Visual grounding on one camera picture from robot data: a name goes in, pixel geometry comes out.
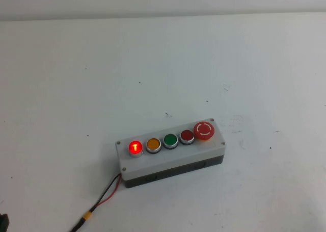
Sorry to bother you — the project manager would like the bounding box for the red dome light button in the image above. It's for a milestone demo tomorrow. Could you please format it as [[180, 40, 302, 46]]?
[[128, 139, 144, 158]]

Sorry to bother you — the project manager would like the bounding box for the green round push button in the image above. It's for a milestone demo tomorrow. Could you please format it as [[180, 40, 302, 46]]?
[[162, 133, 179, 150]]

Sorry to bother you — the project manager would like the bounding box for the dark red round push button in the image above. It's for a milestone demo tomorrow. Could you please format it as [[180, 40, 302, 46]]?
[[179, 129, 196, 145]]

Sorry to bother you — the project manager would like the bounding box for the yellow round push button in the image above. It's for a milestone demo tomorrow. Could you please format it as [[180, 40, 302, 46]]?
[[145, 137, 162, 155]]

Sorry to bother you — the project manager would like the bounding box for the red mushroom emergency stop button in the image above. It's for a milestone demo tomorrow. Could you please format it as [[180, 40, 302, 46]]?
[[193, 120, 214, 142]]

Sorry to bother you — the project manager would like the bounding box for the grey push-button control box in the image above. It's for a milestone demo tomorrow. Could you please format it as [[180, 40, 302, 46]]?
[[115, 118, 226, 189]]

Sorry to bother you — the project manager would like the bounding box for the thin red wire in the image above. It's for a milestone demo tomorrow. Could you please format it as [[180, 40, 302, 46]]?
[[94, 176, 121, 209]]

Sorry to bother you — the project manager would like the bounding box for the thin black wire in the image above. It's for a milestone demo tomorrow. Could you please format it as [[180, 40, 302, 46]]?
[[92, 174, 122, 212]]

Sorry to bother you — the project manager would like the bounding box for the black sheathed power cable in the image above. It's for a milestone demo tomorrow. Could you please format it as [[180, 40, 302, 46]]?
[[68, 217, 87, 232]]

